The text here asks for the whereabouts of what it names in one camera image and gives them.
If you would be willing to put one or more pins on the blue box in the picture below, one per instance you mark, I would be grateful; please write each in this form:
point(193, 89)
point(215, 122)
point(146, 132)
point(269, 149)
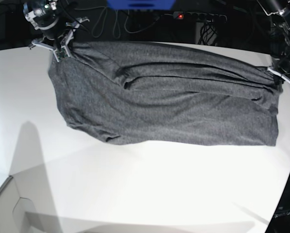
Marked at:
point(141, 4)

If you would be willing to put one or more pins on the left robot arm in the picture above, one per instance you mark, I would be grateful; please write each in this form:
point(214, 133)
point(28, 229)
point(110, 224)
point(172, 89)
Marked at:
point(279, 11)

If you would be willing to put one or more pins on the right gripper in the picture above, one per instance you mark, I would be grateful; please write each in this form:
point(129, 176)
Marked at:
point(56, 37)

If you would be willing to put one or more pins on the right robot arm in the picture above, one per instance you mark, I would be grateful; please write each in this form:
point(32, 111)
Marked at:
point(43, 12)

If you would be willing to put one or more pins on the grey t-shirt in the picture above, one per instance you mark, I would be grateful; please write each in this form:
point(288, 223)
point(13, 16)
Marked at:
point(130, 92)

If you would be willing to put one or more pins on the black power strip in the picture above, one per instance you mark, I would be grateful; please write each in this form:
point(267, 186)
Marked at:
point(199, 17)

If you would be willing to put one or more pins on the white table partition panel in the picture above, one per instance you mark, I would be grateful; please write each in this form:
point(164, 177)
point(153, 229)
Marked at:
point(19, 214)

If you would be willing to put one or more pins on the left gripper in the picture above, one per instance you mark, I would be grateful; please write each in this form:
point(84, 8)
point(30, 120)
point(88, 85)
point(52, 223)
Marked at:
point(281, 68)

